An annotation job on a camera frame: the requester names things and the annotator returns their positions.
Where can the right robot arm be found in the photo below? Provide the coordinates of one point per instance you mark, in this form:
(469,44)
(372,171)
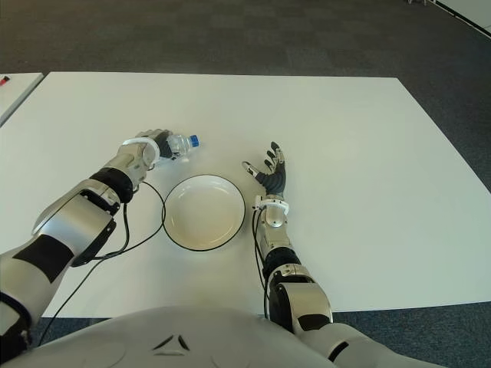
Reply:
(274,218)

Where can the clear water bottle blue cap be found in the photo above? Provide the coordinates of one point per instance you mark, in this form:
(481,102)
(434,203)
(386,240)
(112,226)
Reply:
(182,143)

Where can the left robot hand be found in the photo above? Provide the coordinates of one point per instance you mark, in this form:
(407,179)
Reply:
(165,147)

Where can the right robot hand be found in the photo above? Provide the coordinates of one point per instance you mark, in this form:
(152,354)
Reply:
(276,180)

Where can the white plate black rim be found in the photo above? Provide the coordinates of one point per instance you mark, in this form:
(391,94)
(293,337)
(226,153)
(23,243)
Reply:
(205,214)

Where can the white board edge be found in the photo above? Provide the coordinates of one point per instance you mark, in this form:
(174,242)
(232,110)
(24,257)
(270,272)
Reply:
(472,11)

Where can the red black marker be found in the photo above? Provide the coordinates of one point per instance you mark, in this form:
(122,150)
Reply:
(4,80)

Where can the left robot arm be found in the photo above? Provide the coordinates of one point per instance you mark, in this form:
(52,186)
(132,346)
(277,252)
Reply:
(76,218)

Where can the grey robot torso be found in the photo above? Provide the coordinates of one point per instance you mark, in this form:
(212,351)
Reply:
(172,337)

